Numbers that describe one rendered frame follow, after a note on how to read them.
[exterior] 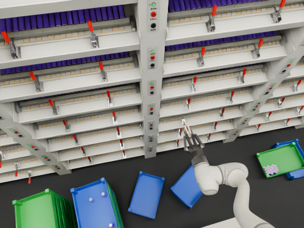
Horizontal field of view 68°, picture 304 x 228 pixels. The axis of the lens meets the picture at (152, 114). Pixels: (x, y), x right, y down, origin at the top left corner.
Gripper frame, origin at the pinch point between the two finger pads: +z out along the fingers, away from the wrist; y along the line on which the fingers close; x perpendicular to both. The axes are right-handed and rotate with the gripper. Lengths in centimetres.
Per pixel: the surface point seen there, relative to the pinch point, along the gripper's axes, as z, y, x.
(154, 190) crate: -13, -25, -56
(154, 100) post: -0.1, -20.9, 33.7
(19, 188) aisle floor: 10, -128, -52
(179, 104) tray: 7.4, -4.6, 17.9
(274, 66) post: 1, 43, 43
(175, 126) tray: 7.5, -5.6, -3.7
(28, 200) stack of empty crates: -17, -103, -16
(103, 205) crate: -29, -59, -18
